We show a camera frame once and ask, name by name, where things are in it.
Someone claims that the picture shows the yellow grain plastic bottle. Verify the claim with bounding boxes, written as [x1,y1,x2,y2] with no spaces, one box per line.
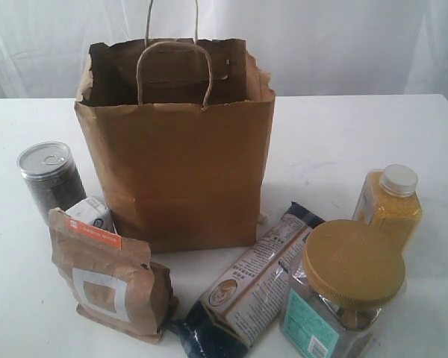
[352,164,423,251]

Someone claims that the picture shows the clear can dark seeds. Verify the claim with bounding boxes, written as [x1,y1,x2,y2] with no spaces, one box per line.
[17,141,87,224]

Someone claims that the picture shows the brown paper bag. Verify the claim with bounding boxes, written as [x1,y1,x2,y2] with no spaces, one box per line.
[73,0,276,254]

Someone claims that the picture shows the dark blue biscuit packet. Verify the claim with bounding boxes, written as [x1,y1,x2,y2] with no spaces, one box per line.
[167,202,324,357]

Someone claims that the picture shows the small white carton box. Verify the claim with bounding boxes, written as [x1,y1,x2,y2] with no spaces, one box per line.
[66,196,115,233]

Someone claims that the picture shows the brown kraft pouch orange label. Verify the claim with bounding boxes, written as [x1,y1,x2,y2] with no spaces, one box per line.
[49,208,178,344]

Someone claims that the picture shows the gold lid plastic jar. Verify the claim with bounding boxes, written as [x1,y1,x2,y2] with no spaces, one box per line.
[280,219,405,357]

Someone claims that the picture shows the white curtain backdrop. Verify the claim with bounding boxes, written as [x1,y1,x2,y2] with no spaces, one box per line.
[0,1,448,99]

